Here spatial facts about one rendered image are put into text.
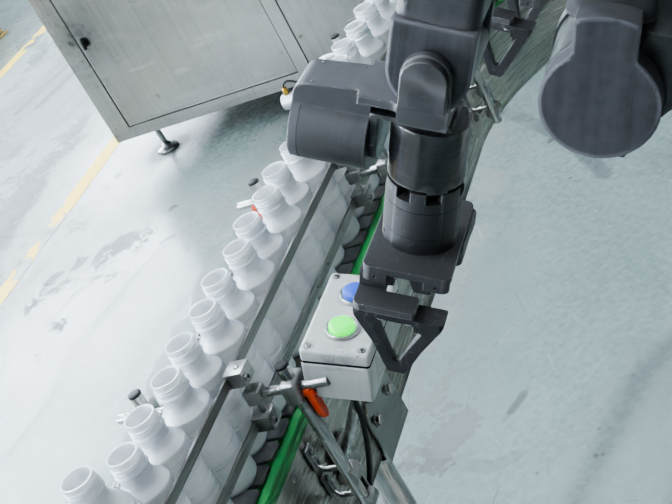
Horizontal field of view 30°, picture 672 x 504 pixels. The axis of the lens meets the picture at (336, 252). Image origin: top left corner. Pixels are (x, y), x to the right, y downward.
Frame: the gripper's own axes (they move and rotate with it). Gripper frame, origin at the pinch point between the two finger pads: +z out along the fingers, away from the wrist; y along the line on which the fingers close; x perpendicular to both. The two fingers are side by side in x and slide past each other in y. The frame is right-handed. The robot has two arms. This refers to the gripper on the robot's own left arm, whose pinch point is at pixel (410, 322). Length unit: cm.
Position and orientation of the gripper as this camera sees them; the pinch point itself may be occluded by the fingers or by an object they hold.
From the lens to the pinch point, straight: 99.9
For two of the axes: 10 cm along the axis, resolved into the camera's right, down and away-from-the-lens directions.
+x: 9.7, 1.9, -1.8
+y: -2.6, 5.9, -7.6
